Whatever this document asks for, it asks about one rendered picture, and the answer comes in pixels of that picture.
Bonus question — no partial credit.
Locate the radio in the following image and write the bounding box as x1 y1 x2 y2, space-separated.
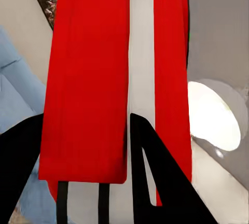
38 0 192 224

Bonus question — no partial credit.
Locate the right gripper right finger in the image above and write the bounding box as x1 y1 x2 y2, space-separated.
130 113 218 224

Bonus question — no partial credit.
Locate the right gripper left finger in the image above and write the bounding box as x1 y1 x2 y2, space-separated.
0 113 44 224

